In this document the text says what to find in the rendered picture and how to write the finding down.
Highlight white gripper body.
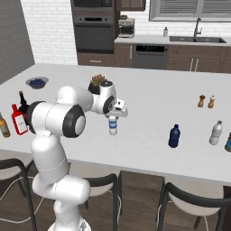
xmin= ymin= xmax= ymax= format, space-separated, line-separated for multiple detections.
xmin=106 ymin=103 xmax=129 ymax=119

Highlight clear bottle with blue label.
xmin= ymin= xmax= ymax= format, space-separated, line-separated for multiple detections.
xmin=107 ymin=115 xmax=118 ymax=136

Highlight potted succulent plant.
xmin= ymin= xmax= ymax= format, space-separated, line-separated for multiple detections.
xmin=88 ymin=73 xmax=108 ymax=96

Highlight dark blue plastic bottle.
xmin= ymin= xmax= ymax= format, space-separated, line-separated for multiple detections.
xmin=168 ymin=124 xmax=181 ymax=149

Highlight black dishwasher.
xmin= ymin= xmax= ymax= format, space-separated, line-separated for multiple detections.
xmin=131 ymin=43 xmax=170 ymax=70

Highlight black stool with white seat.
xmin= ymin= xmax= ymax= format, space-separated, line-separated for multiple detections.
xmin=156 ymin=177 xmax=231 ymax=231
xmin=0 ymin=158 xmax=38 ymax=231
xmin=80 ymin=170 xmax=124 ymax=231

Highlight brown pepper mill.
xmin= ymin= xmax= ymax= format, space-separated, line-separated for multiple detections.
xmin=197 ymin=95 xmax=207 ymax=108

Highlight silver coffee machine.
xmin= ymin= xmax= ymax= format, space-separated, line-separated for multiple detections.
xmin=117 ymin=14 xmax=135 ymax=39

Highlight grey bowl with blueberries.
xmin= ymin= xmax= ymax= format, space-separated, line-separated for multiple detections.
xmin=25 ymin=76 xmax=50 ymax=90

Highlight brown white-topped salt shaker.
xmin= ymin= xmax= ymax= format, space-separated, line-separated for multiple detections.
xmin=207 ymin=95 xmax=217 ymax=109

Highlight brown base cupboards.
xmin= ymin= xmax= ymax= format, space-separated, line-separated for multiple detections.
xmin=77 ymin=42 xmax=231 ymax=74

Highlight black glass bottle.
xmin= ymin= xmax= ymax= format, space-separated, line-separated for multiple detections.
xmin=18 ymin=90 xmax=31 ymax=116

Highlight grey clear plastic bottle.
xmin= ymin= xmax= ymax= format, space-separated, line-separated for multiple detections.
xmin=208 ymin=120 xmax=224 ymax=146

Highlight red glass bottle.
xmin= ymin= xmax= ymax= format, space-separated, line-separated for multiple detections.
xmin=11 ymin=103 xmax=29 ymax=136

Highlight dark sink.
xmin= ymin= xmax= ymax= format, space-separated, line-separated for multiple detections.
xmin=169 ymin=35 xmax=227 ymax=44

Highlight black microwave oven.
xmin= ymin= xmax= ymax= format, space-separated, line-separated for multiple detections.
xmin=70 ymin=0 xmax=116 ymax=13

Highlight dark green bottle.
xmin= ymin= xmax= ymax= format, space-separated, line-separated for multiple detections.
xmin=224 ymin=131 xmax=231 ymax=153

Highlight silver tap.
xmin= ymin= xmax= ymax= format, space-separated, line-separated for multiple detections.
xmin=193 ymin=17 xmax=203 ymax=38

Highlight amber glass bottle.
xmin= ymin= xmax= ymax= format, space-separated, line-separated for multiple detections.
xmin=0 ymin=112 xmax=12 ymax=139

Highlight window with grey blinds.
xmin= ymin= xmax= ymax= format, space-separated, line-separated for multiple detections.
xmin=149 ymin=0 xmax=231 ymax=23

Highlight black wall oven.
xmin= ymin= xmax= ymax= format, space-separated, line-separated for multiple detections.
xmin=72 ymin=14 xmax=116 ymax=55

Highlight brown wall cupboard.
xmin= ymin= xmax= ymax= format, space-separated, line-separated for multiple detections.
xmin=115 ymin=0 xmax=147 ymax=13

